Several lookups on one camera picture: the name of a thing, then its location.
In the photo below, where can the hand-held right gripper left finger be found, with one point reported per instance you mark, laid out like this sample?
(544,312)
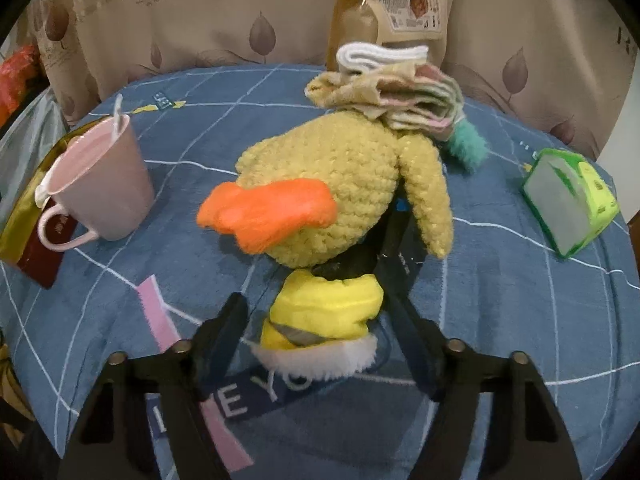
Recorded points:
(227,340)

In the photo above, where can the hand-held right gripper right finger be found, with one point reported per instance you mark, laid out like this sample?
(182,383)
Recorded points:
(416,355)

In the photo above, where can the small yellow plush toy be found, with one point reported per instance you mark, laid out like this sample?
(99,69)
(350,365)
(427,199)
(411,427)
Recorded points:
(320,310)

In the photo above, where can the yellow plush duck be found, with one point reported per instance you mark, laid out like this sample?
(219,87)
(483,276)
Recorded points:
(325,175)

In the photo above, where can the pink mug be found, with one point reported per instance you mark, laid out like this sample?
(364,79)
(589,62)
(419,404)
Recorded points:
(110,185)

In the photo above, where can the beige towel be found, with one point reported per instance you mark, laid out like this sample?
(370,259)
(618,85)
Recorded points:
(370,90)

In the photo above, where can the white cloth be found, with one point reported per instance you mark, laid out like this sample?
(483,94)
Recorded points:
(375,55)

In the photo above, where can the black packet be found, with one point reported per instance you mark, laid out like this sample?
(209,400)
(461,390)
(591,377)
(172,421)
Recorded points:
(400,245)

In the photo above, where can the green tissue pack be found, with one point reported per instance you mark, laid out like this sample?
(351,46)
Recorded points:
(565,205)

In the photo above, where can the teal fluffy toy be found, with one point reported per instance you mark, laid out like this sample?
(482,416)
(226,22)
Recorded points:
(467,145)

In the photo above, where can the white ceramic spoon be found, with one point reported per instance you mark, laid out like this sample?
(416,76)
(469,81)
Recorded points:
(118,110)

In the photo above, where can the beige leaf print curtain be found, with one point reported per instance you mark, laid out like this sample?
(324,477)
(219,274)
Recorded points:
(200,15)

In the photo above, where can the orange packets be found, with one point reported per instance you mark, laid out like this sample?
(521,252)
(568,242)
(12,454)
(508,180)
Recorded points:
(15,80)

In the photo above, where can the brown paper pouch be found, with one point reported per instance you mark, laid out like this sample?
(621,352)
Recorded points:
(360,10)

